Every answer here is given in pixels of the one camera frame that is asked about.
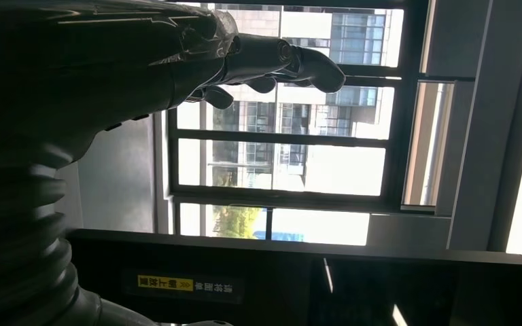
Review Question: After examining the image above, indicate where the black inbound scanner machine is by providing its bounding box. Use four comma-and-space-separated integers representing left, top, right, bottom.
65, 228, 522, 326

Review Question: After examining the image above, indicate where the black yellow label sticker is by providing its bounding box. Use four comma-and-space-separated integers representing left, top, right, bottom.
123, 269, 245, 304

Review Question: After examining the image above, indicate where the dark window frame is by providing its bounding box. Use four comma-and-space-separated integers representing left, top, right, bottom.
152, 0, 476, 246

